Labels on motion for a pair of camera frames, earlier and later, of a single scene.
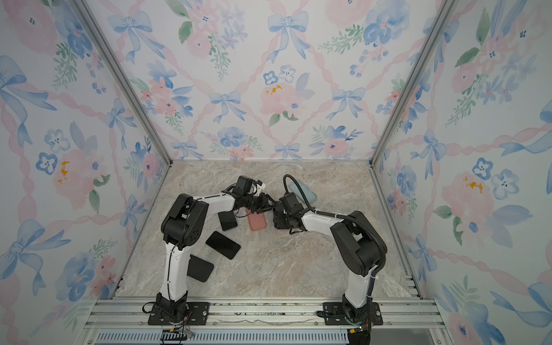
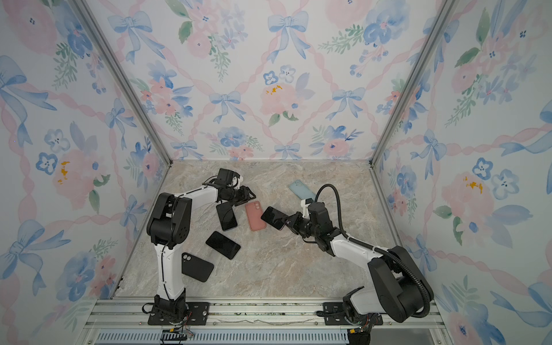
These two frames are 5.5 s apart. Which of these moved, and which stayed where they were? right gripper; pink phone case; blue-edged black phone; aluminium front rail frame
Moved: right gripper
Stayed: blue-edged black phone; aluminium front rail frame; pink phone case
